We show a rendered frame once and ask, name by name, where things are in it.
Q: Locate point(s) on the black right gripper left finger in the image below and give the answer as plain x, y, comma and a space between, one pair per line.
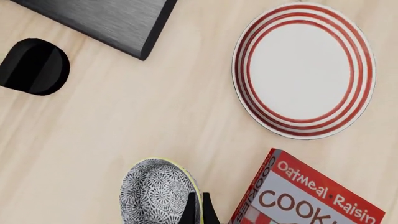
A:
190, 211

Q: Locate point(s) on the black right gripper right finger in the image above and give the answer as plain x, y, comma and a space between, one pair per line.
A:
211, 210

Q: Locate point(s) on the patterned black and white bowl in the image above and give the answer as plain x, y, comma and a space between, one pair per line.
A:
155, 189

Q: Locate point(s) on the white plate with red rings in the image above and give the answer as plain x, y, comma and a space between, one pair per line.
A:
303, 72

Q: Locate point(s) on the flat black stove plate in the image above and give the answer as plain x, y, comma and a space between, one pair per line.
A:
102, 23

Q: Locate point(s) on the red oatmeal raisin cookie box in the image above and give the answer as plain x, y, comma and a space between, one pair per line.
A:
311, 198

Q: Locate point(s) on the round black stove knob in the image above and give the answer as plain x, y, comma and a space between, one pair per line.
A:
34, 67

